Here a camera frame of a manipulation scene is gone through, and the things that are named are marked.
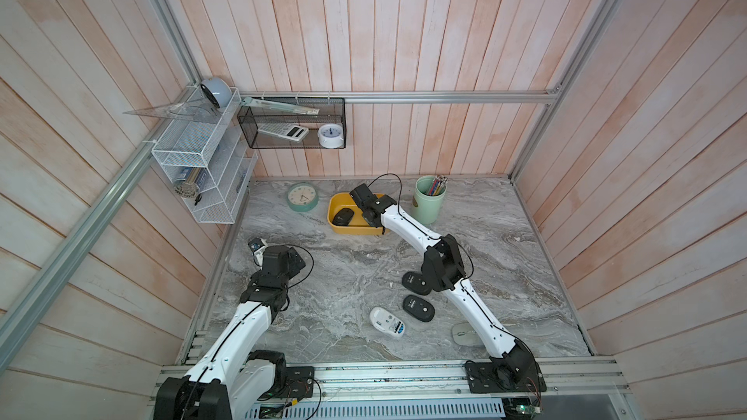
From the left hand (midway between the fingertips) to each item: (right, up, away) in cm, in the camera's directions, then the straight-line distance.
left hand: (284, 262), depth 87 cm
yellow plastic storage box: (+22, +10, +17) cm, 29 cm away
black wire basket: (+14, +48, +6) cm, 51 cm away
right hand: (+30, +16, +21) cm, 40 cm away
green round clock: (0, +21, +24) cm, 32 cm away
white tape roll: (+13, +40, +7) cm, 43 cm away
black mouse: (+16, +13, +17) cm, 27 cm away
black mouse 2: (+40, -13, -3) cm, 43 cm away
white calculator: (-2, +43, +11) cm, 44 cm away
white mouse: (+31, -16, -6) cm, 35 cm away
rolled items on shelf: (-23, +22, -10) cm, 33 cm away
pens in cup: (+49, +24, +9) cm, 55 cm away
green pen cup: (+46, +16, +12) cm, 50 cm away
